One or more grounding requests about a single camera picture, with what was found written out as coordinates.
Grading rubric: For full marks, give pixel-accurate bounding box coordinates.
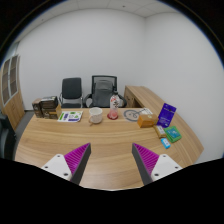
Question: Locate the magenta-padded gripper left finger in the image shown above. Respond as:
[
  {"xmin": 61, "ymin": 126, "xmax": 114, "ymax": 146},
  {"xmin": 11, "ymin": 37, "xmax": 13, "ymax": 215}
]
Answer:
[{"xmin": 40, "ymin": 142, "xmax": 92, "ymax": 185}]

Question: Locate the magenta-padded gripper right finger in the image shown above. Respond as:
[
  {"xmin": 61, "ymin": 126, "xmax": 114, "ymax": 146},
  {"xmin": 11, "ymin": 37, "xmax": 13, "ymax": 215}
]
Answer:
[{"xmin": 131, "ymin": 142, "xmax": 184, "ymax": 185}]

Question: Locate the clear pink drink bottle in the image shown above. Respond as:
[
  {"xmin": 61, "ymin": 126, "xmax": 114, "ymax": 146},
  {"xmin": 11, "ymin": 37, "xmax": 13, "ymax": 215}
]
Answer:
[{"xmin": 107, "ymin": 91, "xmax": 120, "ymax": 120}]

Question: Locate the small blue packet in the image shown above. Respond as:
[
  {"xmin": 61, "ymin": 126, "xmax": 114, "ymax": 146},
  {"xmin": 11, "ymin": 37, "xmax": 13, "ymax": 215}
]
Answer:
[{"xmin": 160, "ymin": 137, "xmax": 172, "ymax": 150}]

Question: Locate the small yellow box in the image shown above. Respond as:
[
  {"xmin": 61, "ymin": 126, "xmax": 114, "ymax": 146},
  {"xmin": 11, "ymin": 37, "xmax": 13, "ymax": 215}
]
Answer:
[{"xmin": 153, "ymin": 124, "xmax": 168, "ymax": 139}]

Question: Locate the green packet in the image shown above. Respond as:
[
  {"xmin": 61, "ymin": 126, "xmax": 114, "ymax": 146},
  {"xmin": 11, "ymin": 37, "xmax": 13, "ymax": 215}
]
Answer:
[{"xmin": 163, "ymin": 125, "xmax": 183, "ymax": 144}]

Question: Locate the orange cardboard box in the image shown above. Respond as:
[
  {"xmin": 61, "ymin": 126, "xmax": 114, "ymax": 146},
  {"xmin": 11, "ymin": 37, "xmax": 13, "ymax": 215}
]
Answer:
[{"xmin": 136, "ymin": 113, "xmax": 159, "ymax": 129}]

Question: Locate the white printed leaflet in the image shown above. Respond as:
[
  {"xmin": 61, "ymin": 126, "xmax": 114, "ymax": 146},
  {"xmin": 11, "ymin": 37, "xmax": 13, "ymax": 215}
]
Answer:
[{"xmin": 57, "ymin": 110, "xmax": 84, "ymax": 123}]

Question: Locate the purple retail package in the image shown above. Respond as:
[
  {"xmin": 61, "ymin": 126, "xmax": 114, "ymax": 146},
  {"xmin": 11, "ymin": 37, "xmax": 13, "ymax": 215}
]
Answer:
[{"xmin": 156, "ymin": 102, "xmax": 177, "ymax": 129}]

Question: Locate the white ceramic mug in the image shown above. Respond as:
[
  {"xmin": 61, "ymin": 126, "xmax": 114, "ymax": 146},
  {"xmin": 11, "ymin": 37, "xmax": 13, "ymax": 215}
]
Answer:
[{"xmin": 88, "ymin": 106, "xmax": 104, "ymax": 126}]

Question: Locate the tan cardboard box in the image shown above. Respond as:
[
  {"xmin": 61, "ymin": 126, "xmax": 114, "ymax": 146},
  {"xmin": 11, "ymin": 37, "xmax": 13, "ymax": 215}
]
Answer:
[{"xmin": 41, "ymin": 104, "xmax": 63, "ymax": 120}]

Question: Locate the flat round red coaster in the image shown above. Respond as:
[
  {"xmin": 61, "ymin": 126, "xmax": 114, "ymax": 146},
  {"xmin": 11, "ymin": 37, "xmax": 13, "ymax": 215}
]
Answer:
[{"xmin": 106, "ymin": 113, "xmax": 120, "ymax": 121}]

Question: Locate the dark printed carton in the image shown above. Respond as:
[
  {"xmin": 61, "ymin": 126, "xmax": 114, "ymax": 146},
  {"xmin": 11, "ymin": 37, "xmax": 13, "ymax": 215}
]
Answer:
[{"xmin": 39, "ymin": 95, "xmax": 60, "ymax": 110}]

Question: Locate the small dark brown carton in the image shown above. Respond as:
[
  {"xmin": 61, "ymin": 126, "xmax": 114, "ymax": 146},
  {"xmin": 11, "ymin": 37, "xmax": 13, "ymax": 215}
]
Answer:
[{"xmin": 31, "ymin": 98, "xmax": 43, "ymax": 118}]

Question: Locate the wooden side desk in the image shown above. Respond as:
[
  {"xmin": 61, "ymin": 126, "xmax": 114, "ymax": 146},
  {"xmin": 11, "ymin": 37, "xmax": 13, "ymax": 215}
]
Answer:
[{"xmin": 123, "ymin": 85, "xmax": 161, "ymax": 109}]

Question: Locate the grey backpack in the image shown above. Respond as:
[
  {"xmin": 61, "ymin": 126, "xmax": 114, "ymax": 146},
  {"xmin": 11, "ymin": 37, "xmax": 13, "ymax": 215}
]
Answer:
[{"xmin": 91, "ymin": 79, "xmax": 115, "ymax": 108}]

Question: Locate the black armchair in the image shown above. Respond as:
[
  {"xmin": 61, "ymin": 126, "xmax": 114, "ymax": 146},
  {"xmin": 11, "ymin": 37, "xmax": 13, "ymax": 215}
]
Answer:
[{"xmin": 0, "ymin": 111, "xmax": 17, "ymax": 160}]

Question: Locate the black mesh office chair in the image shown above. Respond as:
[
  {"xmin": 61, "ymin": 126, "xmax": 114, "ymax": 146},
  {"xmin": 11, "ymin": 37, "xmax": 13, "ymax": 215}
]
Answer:
[{"xmin": 83, "ymin": 75, "xmax": 128, "ymax": 109}]

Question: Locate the wooden glass-door cabinet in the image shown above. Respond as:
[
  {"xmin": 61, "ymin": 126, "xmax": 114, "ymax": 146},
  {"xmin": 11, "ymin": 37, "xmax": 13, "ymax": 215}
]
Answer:
[{"xmin": 0, "ymin": 54, "xmax": 26, "ymax": 131}]

